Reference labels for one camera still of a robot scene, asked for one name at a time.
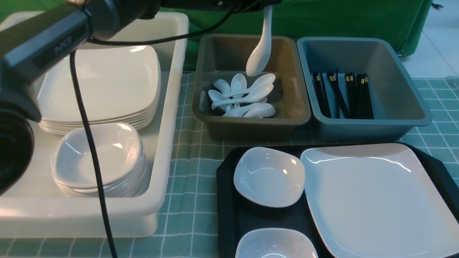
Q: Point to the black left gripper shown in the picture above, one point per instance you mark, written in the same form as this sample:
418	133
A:
238	6

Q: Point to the white ceramic soup spoon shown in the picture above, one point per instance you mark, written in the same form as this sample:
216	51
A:
260	56

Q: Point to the white bowl tray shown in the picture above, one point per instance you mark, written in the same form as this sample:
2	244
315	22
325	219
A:
269	177
275	243

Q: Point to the large white square plate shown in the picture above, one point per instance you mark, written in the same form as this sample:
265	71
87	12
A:
377	201

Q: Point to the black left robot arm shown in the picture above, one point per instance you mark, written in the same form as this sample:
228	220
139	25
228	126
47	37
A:
31	48

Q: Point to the brown plastic bin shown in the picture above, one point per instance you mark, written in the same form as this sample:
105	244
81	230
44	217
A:
220	57

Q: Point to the pile of white spoons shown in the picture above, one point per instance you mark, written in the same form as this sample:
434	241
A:
239	99

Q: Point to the stack of white square plates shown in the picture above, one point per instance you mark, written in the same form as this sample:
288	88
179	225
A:
117	85

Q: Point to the bundle of black chopsticks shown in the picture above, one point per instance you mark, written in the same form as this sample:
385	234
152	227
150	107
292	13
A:
343	95

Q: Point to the stack of white bowls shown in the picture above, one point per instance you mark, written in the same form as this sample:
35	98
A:
123	163

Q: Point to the grey-blue plastic bin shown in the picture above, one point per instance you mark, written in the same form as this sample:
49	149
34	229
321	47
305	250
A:
397	104

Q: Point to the black serving tray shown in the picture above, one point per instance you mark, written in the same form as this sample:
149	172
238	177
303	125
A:
238	215

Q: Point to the green checkered tablecloth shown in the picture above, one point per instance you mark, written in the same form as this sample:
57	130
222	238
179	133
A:
187	225

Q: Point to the large white plastic tub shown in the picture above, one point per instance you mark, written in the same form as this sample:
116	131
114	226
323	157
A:
35	207

